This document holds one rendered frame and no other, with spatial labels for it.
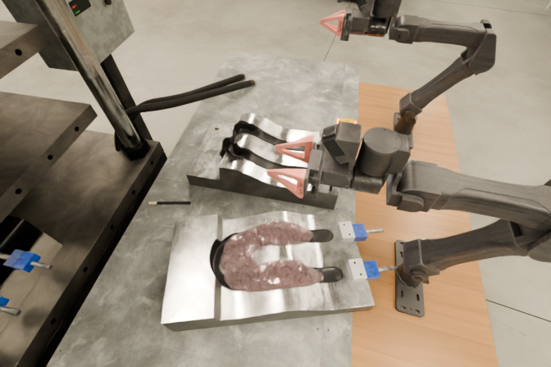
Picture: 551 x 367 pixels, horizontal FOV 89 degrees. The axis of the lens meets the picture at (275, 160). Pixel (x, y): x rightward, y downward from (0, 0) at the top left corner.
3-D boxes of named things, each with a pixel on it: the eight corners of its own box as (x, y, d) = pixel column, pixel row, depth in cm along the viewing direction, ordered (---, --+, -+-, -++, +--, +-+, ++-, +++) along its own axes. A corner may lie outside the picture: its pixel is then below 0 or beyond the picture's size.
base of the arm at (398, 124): (401, 131, 104) (421, 135, 103) (399, 98, 116) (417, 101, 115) (393, 146, 110) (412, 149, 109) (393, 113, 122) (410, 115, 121)
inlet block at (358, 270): (390, 261, 78) (396, 254, 74) (397, 280, 75) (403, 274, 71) (344, 266, 78) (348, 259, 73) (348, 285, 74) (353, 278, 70)
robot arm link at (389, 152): (362, 159, 41) (449, 174, 39) (365, 120, 46) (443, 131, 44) (348, 200, 50) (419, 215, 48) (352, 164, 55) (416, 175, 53)
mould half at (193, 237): (343, 219, 90) (351, 202, 81) (369, 310, 73) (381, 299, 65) (184, 234, 86) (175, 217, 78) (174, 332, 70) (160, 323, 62)
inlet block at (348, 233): (377, 226, 85) (383, 218, 81) (383, 242, 82) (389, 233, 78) (334, 230, 84) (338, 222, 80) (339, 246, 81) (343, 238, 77)
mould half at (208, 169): (338, 151, 108) (345, 125, 98) (334, 210, 92) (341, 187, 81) (215, 133, 114) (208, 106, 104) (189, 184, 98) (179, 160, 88)
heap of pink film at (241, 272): (311, 224, 82) (314, 211, 76) (324, 288, 71) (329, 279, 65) (222, 233, 81) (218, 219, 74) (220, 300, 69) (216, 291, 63)
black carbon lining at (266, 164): (323, 148, 100) (327, 129, 92) (319, 185, 90) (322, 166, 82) (229, 134, 104) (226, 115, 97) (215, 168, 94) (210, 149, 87)
